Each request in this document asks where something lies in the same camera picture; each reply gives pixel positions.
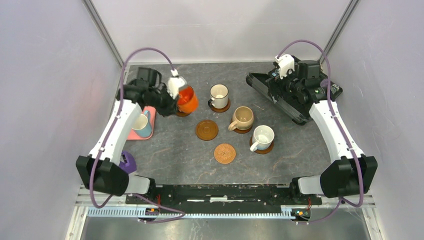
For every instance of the pink tray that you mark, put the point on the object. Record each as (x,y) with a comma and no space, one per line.
(132,136)

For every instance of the brown wooden coaster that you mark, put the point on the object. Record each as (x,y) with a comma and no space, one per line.
(220,110)
(182,114)
(206,130)
(242,131)
(263,151)

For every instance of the purple plastic stand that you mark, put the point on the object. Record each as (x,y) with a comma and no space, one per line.
(127,162)

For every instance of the beige mug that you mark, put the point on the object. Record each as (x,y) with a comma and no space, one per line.
(242,119)

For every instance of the light blue mug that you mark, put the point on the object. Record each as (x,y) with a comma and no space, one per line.
(143,126)

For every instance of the orange mug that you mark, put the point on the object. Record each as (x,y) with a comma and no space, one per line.
(187,101)

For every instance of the woven rattan coaster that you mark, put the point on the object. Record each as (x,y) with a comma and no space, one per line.
(224,153)

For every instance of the cream mug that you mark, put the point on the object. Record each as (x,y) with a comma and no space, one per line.
(219,95)

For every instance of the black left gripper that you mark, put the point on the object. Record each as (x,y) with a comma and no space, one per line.
(170,107)

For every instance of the aluminium frame rail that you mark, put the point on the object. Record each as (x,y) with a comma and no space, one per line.
(132,206)

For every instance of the white mug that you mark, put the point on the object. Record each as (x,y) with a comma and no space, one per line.
(262,138)

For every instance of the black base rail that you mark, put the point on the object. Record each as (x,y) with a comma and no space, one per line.
(229,198)

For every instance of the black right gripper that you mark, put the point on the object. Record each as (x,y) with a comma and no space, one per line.
(274,83)

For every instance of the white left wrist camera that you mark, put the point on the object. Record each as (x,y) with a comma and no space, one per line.
(175,84)

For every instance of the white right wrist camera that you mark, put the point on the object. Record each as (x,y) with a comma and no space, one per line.
(285,65)

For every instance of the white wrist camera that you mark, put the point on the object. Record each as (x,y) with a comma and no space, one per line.
(175,84)
(285,65)

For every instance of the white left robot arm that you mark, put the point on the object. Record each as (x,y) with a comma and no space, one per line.
(100,170)

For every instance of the black poker chip case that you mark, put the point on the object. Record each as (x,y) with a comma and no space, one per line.
(308,70)

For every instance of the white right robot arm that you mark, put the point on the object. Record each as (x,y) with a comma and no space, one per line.
(350,172)

